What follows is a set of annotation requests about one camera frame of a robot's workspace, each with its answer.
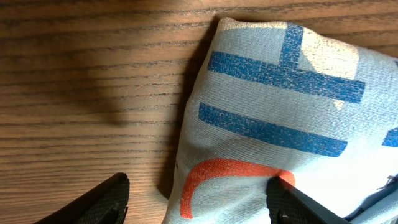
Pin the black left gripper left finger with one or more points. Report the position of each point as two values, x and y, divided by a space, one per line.
104 204

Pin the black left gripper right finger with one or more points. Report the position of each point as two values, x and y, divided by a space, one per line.
288 205

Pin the light blue t-shirt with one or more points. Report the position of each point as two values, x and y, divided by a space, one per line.
275 99

